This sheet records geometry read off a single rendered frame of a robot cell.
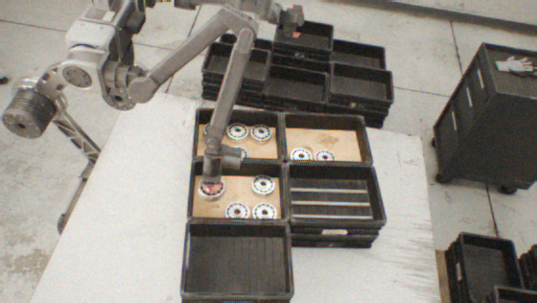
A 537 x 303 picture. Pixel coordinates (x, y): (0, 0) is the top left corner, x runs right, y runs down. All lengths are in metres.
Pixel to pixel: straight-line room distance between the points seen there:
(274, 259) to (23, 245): 1.62
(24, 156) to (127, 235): 1.46
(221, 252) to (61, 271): 0.64
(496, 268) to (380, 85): 1.30
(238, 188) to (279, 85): 1.28
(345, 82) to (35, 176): 2.08
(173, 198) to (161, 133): 0.40
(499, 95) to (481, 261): 0.92
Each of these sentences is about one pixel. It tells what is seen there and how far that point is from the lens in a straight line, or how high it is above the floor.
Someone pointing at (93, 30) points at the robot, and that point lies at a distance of 1.60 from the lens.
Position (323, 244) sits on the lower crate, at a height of 0.74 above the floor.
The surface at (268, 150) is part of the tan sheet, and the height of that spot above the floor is 0.83.
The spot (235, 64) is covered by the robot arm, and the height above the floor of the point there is 1.56.
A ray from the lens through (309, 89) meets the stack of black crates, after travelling 3.12.
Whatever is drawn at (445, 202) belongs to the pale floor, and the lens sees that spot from 3.31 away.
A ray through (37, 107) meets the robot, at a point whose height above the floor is 0.94.
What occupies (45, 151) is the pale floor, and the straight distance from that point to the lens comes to 3.32.
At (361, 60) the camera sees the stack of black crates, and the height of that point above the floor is 0.38.
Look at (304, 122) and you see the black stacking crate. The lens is 2.20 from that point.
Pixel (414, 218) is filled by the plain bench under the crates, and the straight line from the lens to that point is 2.25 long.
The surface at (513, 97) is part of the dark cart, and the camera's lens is 2.81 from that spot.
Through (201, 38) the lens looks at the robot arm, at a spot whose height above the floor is 1.62.
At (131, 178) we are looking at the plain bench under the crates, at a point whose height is 0.70.
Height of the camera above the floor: 2.46
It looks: 51 degrees down
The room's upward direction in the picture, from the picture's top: 10 degrees clockwise
